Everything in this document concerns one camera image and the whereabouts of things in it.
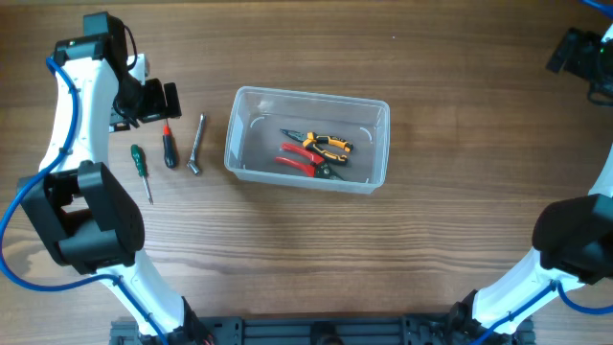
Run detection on orange black needle-nose pliers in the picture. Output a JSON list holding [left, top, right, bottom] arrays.
[[280, 128, 353, 166]]

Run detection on red handle wire stripper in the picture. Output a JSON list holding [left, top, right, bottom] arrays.
[[275, 143, 344, 181]]

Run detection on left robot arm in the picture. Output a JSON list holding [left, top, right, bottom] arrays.
[[11, 11, 215, 344]]

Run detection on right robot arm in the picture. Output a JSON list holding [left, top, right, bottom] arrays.
[[445, 28, 612, 344]]

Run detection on clear plastic container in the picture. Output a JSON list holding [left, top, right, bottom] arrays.
[[224, 86, 391, 194]]

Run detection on black red screwdriver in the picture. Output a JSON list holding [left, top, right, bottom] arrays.
[[163, 120, 178, 169]]

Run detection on silver socket wrench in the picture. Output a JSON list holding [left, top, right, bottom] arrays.
[[187, 113, 206, 175]]

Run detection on green handle screwdriver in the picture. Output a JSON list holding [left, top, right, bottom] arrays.
[[130, 144, 153, 204]]

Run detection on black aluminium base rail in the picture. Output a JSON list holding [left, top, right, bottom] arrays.
[[109, 313, 535, 345]]

